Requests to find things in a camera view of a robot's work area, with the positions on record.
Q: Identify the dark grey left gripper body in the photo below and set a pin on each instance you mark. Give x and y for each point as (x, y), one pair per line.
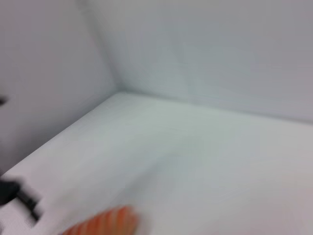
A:
(7, 191)

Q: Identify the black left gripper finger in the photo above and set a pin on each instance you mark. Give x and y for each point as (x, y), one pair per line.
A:
(29, 202)

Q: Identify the orange striped toy bread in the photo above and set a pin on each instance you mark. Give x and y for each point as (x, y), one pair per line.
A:
(111, 222)

